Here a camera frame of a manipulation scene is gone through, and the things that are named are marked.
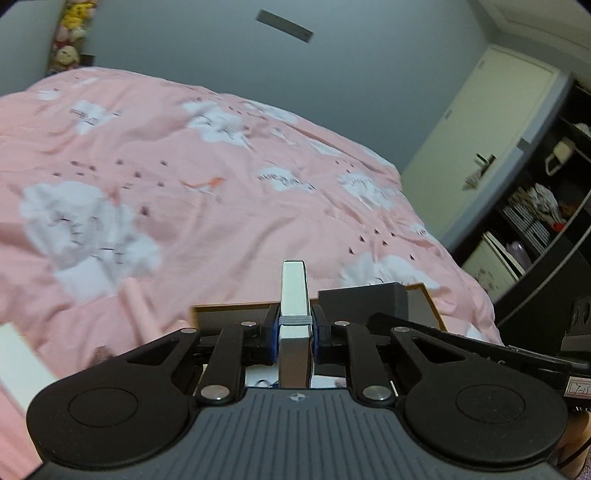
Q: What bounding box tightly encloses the hanging column of plush toys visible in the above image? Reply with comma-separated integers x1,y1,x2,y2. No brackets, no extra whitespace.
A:
48,0,100,72

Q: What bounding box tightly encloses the person's right forearm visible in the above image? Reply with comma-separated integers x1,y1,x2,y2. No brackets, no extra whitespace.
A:
556,408,591,469

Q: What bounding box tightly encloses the white rectangular box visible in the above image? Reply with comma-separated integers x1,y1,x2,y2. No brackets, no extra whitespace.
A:
0,322,58,409

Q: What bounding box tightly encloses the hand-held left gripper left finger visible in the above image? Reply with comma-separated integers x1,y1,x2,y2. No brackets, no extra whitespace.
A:
124,304,280,407

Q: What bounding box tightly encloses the grey wall-mounted bar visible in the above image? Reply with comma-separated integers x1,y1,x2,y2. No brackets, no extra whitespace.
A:
256,9,315,44

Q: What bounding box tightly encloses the grey notebook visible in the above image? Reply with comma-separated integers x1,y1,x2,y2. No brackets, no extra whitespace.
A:
278,260,315,389

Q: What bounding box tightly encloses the dark grey box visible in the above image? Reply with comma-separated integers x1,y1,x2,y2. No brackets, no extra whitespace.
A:
318,282,410,326

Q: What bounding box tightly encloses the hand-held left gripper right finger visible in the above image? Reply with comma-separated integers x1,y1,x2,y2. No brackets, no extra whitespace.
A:
313,305,468,407

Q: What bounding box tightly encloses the cream door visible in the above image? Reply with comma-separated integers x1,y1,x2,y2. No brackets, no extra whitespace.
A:
402,44,570,252

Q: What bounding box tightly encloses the white patterned storage box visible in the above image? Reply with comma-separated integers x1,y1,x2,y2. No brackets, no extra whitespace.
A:
462,231,525,302

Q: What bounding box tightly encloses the pink stick handle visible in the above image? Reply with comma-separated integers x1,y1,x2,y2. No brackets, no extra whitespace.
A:
122,279,164,344

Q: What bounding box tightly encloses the black shelf unit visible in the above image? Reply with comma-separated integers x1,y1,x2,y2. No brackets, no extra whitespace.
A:
452,83,591,347

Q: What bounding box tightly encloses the small white bag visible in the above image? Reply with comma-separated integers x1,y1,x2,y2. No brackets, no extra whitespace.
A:
545,137,576,176

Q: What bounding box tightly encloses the row of thin books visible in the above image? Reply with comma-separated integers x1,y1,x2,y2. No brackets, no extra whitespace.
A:
503,203,551,252

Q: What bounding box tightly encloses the orange cardboard box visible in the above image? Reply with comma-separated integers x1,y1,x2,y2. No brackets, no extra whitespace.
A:
191,282,450,388

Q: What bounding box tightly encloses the pink cloud print blanket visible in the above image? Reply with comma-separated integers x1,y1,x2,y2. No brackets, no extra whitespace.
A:
0,66,505,478

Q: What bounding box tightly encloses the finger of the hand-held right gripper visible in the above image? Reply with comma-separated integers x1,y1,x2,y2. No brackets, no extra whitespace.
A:
369,313,568,370

